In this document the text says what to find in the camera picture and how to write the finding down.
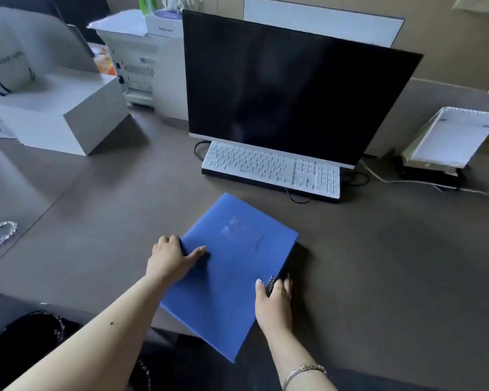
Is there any person's left hand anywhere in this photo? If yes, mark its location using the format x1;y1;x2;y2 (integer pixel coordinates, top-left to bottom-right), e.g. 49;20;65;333
146;235;208;286

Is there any white paper sheet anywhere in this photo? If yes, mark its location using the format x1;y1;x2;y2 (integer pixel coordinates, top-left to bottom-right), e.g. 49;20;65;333
86;9;148;38

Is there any white board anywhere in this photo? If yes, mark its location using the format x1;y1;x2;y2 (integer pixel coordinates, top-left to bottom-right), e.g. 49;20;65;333
243;0;406;48

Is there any person's right hand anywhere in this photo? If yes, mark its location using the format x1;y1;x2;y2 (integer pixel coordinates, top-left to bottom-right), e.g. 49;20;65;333
255;276;293;338

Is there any black device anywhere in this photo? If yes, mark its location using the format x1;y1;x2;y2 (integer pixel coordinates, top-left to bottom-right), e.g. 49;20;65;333
395;156;465;188

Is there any white keyboard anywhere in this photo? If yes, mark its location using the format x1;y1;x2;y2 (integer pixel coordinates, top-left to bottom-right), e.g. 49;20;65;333
201;141;341;201

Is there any white printer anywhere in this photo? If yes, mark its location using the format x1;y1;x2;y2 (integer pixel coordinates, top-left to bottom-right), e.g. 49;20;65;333
95;28;189;122

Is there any person's dark clothing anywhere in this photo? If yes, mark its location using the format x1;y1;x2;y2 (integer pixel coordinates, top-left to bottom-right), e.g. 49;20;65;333
0;290;432;391

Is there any black computer monitor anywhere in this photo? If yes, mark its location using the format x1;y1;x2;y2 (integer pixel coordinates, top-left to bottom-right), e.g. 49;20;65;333
182;10;424;170

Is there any person's left forearm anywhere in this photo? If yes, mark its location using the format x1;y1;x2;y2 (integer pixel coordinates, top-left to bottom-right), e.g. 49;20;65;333
3;273;176;391

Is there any white spiral desk calendar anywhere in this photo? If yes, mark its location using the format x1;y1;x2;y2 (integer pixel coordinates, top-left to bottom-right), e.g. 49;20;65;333
401;106;489;172

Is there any white cardboard box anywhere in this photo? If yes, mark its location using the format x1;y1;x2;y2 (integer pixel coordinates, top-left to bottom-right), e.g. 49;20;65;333
0;68;129;157

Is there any silver bracelet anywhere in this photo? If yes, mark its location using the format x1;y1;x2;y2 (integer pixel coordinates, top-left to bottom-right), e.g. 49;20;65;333
282;364;327;390

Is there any white cable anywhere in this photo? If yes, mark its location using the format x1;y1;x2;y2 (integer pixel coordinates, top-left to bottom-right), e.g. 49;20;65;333
359;159;489;204

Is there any grey desk partition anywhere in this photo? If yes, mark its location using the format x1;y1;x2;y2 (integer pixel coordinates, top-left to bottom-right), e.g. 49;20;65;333
365;77;489;159

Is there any white paper bag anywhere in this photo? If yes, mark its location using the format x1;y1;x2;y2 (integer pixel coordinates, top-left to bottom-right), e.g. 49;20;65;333
0;4;100;103

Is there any black cable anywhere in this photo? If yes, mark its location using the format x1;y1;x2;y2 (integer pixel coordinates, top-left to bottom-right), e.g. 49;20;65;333
193;140;212;162

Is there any white tissue box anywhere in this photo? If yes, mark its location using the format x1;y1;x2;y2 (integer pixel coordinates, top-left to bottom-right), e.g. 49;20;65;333
145;0;204;38

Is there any person's right forearm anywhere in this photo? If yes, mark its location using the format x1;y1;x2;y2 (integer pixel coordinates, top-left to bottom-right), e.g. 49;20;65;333
265;326;339;391

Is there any blue folder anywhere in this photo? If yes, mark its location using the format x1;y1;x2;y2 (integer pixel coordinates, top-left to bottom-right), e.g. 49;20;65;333
160;193;299;364

